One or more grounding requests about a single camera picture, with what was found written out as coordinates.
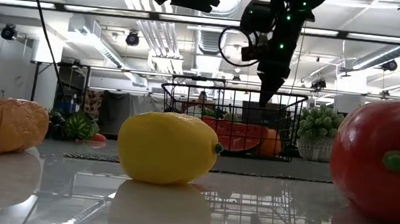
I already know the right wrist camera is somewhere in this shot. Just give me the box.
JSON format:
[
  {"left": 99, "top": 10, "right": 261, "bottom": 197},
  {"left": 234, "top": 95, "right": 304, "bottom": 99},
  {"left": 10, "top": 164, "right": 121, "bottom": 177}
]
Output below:
[{"left": 236, "top": 0, "right": 275, "bottom": 65}]

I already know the person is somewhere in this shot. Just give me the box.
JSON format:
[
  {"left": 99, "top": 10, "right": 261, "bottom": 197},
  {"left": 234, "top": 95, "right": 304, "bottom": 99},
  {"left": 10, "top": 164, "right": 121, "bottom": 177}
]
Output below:
[{"left": 180, "top": 89, "right": 221, "bottom": 119}]

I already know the black wire basket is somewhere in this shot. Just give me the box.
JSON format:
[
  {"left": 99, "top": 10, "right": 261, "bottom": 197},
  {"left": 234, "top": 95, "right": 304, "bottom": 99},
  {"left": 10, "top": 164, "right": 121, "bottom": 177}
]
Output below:
[{"left": 155, "top": 81, "right": 310, "bottom": 165}]

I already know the patterned hanging cloth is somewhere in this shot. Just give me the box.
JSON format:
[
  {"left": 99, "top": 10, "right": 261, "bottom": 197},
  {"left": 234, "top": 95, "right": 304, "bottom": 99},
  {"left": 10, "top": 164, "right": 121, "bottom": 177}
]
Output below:
[{"left": 82, "top": 89, "right": 105, "bottom": 120}]

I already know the small red vegetable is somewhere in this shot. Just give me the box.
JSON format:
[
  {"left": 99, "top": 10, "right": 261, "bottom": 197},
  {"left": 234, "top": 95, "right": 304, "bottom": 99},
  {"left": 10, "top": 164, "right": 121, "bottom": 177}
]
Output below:
[{"left": 91, "top": 132, "right": 108, "bottom": 143}]

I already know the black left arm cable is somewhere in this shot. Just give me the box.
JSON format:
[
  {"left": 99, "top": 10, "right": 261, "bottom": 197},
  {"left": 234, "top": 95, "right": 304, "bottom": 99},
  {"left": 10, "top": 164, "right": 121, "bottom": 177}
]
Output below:
[{"left": 15, "top": 0, "right": 75, "bottom": 100}]

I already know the black overhead frame bar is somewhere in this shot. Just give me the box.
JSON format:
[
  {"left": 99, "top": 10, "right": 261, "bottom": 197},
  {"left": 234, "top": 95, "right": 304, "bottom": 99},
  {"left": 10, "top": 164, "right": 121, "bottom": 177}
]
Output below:
[{"left": 0, "top": 0, "right": 400, "bottom": 46}]

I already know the black ceiling spotlight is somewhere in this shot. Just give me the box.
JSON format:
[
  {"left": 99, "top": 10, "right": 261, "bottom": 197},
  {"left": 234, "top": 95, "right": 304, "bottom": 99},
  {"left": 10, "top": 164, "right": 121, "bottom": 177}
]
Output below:
[
  {"left": 0, "top": 23, "right": 19, "bottom": 42},
  {"left": 124, "top": 29, "right": 142, "bottom": 48},
  {"left": 310, "top": 76, "right": 328, "bottom": 92},
  {"left": 380, "top": 58, "right": 399, "bottom": 74}
]

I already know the light grey hanging cloth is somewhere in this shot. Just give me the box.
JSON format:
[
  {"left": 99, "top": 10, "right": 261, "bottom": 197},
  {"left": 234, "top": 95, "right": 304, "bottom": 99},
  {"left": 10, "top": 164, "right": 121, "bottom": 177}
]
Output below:
[{"left": 130, "top": 93, "right": 166, "bottom": 114}]

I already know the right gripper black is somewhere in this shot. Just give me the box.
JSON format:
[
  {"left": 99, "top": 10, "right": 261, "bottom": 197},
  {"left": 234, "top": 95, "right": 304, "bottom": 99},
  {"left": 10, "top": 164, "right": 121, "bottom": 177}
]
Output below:
[{"left": 253, "top": 7, "right": 317, "bottom": 112}]

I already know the black right camera cable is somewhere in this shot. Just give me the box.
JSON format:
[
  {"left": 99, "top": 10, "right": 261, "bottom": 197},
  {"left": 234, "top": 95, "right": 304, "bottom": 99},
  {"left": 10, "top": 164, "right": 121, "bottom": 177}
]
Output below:
[{"left": 215, "top": 24, "right": 264, "bottom": 70}]

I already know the orange bumpy fruit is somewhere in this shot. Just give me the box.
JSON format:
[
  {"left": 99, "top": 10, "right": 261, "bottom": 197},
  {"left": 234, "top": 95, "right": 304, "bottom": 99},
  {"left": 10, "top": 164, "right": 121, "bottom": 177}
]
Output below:
[{"left": 0, "top": 97, "right": 52, "bottom": 160}]

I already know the red plum tomato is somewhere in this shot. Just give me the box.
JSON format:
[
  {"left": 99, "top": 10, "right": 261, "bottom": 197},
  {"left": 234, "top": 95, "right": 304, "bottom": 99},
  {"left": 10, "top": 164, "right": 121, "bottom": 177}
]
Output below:
[{"left": 324, "top": 92, "right": 400, "bottom": 224}]

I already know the round orange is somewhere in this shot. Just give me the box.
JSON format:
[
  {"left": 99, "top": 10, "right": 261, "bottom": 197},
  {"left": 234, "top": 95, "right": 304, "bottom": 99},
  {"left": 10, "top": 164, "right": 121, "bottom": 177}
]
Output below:
[{"left": 257, "top": 126, "right": 284, "bottom": 159}]

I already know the dark background screen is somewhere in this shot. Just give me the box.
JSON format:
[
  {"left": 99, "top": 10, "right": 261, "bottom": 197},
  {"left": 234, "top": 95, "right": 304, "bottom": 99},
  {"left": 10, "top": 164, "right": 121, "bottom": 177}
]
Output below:
[{"left": 240, "top": 100, "right": 289, "bottom": 129}]

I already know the potted green succulent plant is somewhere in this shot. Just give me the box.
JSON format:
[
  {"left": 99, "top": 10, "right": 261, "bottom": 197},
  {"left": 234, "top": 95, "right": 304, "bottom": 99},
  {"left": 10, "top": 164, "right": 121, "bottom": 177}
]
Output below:
[{"left": 293, "top": 102, "right": 346, "bottom": 165}]

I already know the green bell pepper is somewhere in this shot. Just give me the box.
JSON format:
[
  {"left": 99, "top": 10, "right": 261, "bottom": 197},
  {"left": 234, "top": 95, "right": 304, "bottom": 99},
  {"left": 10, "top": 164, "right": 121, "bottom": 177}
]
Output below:
[{"left": 45, "top": 108, "right": 70, "bottom": 141}]

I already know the small striped watermelon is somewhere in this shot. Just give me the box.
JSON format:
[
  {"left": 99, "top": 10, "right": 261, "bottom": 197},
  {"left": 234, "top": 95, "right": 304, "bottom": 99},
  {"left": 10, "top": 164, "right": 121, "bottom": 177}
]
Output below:
[{"left": 62, "top": 108, "right": 102, "bottom": 143}]

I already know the red watermelon slice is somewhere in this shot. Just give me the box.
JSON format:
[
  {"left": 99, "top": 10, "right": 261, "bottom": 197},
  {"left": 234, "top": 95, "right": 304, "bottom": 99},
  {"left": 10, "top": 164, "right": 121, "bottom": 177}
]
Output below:
[{"left": 199, "top": 116, "right": 270, "bottom": 156}]

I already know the black metal shelf frame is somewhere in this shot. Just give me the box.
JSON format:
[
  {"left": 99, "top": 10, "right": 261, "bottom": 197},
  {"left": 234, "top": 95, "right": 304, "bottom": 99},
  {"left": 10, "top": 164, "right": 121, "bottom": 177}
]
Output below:
[{"left": 25, "top": 58, "right": 93, "bottom": 117}]

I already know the yellow lemon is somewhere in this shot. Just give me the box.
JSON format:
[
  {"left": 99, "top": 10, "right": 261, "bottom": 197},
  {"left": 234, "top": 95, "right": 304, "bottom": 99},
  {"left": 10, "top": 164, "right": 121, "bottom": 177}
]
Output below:
[{"left": 113, "top": 107, "right": 226, "bottom": 191}]

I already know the dark grey hanging cloth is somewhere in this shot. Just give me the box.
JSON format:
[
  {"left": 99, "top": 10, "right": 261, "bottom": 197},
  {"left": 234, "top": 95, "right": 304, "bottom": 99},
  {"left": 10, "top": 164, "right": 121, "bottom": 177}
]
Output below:
[{"left": 97, "top": 90, "right": 133, "bottom": 138}]

